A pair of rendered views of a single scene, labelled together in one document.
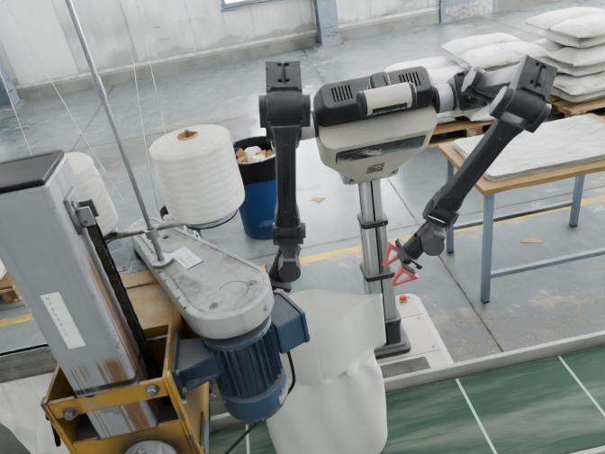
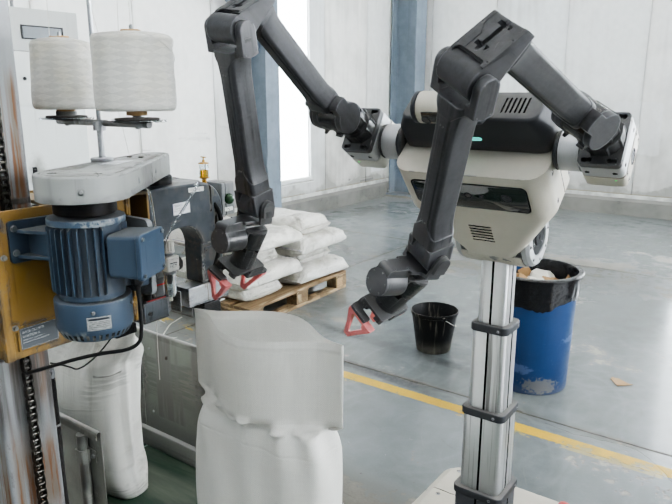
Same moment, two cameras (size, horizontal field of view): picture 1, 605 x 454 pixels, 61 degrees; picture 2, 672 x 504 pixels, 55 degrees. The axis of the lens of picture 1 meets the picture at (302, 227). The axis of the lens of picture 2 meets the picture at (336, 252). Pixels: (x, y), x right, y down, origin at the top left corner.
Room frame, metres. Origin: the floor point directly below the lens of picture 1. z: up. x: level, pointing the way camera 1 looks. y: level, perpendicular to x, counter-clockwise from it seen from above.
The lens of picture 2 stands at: (0.16, -1.00, 1.57)
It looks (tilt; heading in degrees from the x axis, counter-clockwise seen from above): 14 degrees down; 39
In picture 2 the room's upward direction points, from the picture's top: straight up
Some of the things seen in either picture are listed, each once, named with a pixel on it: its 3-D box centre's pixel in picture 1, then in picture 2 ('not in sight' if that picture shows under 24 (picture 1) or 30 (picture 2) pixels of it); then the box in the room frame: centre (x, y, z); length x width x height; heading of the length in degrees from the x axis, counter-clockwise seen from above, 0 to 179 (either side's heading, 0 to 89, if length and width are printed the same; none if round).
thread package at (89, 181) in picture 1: (71, 197); (62, 74); (0.97, 0.45, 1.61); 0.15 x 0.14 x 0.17; 93
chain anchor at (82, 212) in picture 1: (83, 208); not in sight; (0.75, 0.34, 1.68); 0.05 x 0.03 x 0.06; 3
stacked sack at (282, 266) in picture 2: not in sight; (254, 270); (3.31, 2.28, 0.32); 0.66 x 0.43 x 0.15; 5
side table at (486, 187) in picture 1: (537, 207); not in sight; (2.48, -1.35, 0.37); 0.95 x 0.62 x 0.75; 93
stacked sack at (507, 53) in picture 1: (501, 54); not in sight; (4.52, -2.00, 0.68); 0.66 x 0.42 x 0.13; 90
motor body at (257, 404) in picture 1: (247, 362); (91, 275); (0.83, 0.17, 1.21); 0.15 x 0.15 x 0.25
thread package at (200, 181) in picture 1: (198, 173); (134, 73); (0.98, 0.19, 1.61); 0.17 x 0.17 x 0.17
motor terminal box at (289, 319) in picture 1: (283, 326); (137, 258); (0.88, 0.08, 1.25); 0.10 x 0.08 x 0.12; 28
